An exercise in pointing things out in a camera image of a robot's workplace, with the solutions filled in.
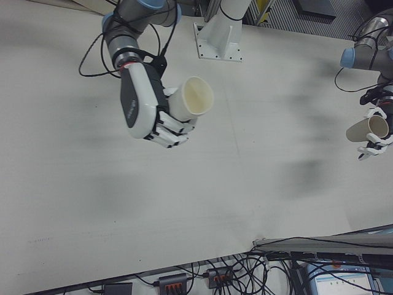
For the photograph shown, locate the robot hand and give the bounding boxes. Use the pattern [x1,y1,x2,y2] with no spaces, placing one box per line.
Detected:
[357,106,393,162]
[119,61,197,150]

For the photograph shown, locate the beige paper cup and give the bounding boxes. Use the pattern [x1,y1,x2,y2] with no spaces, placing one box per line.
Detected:
[345,116,391,143]

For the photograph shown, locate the white paper cup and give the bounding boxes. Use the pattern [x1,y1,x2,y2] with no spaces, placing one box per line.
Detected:
[167,76,215,122]

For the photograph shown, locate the black flat panel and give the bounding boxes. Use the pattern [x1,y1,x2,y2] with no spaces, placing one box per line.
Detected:
[296,0,337,22]

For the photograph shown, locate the grey ribbed mat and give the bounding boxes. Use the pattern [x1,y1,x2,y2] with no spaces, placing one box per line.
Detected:
[242,0,393,42]

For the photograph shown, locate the black box device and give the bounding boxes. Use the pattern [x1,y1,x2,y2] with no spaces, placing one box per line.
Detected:
[103,281,133,295]

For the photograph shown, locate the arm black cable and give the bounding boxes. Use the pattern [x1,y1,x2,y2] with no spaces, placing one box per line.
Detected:
[333,17,393,93]
[78,0,179,77]

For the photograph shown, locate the white metal mount pedestal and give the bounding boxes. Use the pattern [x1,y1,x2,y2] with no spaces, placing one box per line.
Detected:
[192,0,245,64]

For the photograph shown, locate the grey aluminium frame rail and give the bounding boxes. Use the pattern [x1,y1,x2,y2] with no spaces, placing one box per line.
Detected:
[179,0,222,24]

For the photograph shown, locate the yellow black bracket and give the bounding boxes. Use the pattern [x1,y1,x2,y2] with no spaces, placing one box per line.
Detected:
[257,0,268,25]

